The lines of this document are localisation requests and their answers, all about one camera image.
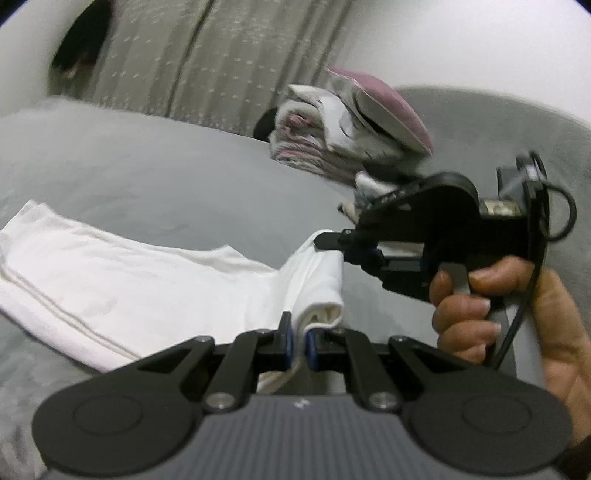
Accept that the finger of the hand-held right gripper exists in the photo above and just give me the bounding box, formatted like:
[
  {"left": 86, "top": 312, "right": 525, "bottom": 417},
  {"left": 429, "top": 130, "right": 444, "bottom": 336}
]
[
  {"left": 342, "top": 249, "right": 433, "bottom": 303},
  {"left": 314, "top": 230, "right": 372, "bottom": 252}
]

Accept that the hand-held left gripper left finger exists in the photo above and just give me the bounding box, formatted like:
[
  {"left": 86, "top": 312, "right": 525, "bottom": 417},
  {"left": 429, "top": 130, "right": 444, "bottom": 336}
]
[{"left": 134, "top": 311, "right": 295, "bottom": 413}]

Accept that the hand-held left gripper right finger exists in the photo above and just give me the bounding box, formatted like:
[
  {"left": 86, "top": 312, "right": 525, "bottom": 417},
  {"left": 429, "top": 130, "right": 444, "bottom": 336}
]
[{"left": 305, "top": 328, "right": 467, "bottom": 413}]

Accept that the white long-sleeved shirt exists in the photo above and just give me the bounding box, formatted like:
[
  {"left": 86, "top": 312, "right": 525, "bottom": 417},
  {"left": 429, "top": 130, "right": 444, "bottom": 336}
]
[{"left": 0, "top": 199, "right": 346, "bottom": 395}]

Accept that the person's right hand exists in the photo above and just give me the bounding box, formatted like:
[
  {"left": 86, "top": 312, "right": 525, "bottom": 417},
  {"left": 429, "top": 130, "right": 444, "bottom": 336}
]
[{"left": 429, "top": 256, "right": 591, "bottom": 450}]

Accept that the white folded garment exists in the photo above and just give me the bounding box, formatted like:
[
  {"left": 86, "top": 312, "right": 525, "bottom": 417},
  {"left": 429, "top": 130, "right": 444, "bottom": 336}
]
[{"left": 355, "top": 170, "right": 419, "bottom": 206}]

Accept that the grey quilted headboard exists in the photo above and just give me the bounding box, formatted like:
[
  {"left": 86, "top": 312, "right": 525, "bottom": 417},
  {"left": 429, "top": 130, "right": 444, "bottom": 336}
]
[{"left": 392, "top": 85, "right": 591, "bottom": 296}]

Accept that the pink and grey pillow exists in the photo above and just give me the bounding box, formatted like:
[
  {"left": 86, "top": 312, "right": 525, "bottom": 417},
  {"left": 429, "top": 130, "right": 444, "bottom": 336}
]
[{"left": 324, "top": 66, "right": 435, "bottom": 155}]

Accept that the white printed pillow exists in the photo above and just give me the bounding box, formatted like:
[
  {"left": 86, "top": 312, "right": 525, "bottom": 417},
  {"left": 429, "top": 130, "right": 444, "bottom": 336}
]
[{"left": 286, "top": 84, "right": 421, "bottom": 160}]

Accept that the black bag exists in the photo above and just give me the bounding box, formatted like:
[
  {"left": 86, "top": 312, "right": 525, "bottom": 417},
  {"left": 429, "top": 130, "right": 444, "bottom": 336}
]
[{"left": 253, "top": 108, "right": 280, "bottom": 139}]

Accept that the grey bed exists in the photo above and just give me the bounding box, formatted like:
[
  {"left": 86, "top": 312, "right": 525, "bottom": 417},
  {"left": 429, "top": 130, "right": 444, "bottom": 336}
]
[{"left": 0, "top": 97, "right": 546, "bottom": 480}]

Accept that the grey star-patterned curtain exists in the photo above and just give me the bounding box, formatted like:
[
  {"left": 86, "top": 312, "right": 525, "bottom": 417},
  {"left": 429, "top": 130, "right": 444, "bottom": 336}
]
[{"left": 81, "top": 0, "right": 356, "bottom": 139}]

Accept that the black hanging garment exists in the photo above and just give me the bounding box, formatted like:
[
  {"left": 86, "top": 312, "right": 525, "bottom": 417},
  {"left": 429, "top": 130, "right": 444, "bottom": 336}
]
[{"left": 50, "top": 0, "right": 114, "bottom": 79}]

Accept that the black cable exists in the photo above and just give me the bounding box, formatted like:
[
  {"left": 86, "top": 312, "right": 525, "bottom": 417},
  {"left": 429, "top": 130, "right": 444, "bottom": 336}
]
[{"left": 482, "top": 178, "right": 578, "bottom": 370}]

